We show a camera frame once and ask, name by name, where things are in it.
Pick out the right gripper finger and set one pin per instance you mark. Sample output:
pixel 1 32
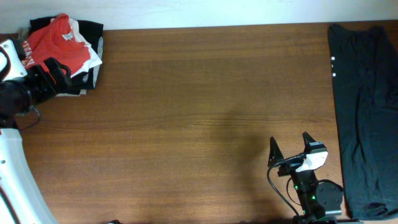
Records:
pixel 307 138
pixel 275 154

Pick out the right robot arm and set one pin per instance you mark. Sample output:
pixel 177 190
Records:
pixel 320 200

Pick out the grey folded t-shirt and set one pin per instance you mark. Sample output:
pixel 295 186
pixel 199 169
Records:
pixel 66 44

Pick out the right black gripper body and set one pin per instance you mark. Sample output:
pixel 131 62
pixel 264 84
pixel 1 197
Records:
pixel 290 167

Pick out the black unfolded shirt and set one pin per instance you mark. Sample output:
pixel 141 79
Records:
pixel 364 76

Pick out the white folded t-shirt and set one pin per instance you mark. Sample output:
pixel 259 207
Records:
pixel 73 43

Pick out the red soccer t-shirt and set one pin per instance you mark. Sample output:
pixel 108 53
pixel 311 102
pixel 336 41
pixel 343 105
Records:
pixel 55 40

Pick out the black folded t-shirt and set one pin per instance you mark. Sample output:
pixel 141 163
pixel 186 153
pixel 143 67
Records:
pixel 92 34

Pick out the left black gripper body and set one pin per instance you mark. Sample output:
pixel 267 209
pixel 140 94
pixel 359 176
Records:
pixel 40 87

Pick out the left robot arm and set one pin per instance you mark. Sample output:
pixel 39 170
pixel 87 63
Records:
pixel 21 90

